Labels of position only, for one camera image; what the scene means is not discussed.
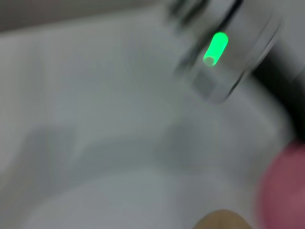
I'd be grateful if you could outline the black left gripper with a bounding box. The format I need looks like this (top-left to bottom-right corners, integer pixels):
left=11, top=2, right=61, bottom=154
left=252, top=35, right=305, bottom=144

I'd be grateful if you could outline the pink plastic bowl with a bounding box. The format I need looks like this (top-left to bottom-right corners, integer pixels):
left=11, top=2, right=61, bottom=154
left=258, top=140, right=305, bottom=229

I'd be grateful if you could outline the beige egg yolk pastry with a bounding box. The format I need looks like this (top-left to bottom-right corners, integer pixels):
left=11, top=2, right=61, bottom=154
left=192, top=209, right=251, bottom=229

